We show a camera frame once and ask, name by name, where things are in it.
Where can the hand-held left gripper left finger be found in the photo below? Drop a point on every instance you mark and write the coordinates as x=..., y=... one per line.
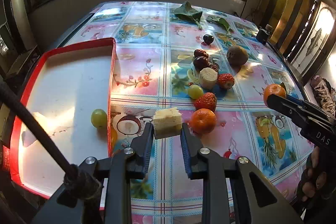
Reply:
x=149, y=140

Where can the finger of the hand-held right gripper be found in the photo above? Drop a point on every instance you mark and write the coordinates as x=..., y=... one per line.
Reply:
x=295, y=100
x=282, y=107

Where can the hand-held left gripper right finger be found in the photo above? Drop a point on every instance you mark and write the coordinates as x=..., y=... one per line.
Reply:
x=184, y=145

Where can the mandarin orange with leaf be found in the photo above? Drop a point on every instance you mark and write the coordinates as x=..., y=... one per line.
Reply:
x=273, y=91

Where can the pale sugarcane chunk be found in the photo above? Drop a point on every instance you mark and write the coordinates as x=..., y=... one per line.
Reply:
x=167, y=123

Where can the red strawberry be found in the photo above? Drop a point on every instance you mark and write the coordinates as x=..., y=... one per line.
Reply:
x=225, y=81
x=206, y=102

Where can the green grape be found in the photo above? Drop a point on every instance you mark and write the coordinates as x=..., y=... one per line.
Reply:
x=99, y=118
x=195, y=91

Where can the brown kiwi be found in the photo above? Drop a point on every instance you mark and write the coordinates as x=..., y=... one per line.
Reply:
x=237, y=55

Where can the red cardboard tray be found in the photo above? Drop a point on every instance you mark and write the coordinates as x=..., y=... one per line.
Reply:
x=65, y=82

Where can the person's right hand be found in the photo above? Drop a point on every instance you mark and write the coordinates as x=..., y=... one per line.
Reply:
x=312, y=178

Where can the dark patterned cloth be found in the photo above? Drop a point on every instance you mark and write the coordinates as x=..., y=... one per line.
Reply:
x=323, y=92

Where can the wooden glass-panel door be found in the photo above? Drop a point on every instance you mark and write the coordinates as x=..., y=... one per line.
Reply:
x=315, y=37

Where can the black jar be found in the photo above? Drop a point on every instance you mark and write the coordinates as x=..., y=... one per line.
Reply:
x=262, y=35

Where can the colourful printed tablecloth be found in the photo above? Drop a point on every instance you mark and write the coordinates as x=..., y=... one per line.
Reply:
x=136, y=66

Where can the small red jujube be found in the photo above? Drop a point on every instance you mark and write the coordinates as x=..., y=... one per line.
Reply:
x=213, y=67

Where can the dark purple plum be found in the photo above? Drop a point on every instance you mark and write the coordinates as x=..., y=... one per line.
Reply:
x=208, y=39

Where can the small green leaf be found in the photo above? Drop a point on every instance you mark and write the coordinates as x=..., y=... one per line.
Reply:
x=220, y=22

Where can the large green leaf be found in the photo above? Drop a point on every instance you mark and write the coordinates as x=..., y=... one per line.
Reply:
x=187, y=12

